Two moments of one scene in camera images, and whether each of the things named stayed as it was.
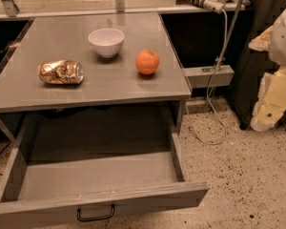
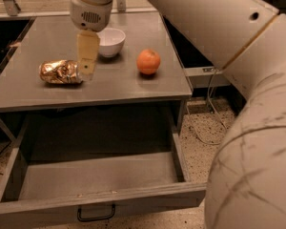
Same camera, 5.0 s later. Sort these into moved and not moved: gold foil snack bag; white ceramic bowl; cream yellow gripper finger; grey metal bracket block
Moved: cream yellow gripper finger
Not moved: white ceramic bowl; gold foil snack bag; grey metal bracket block
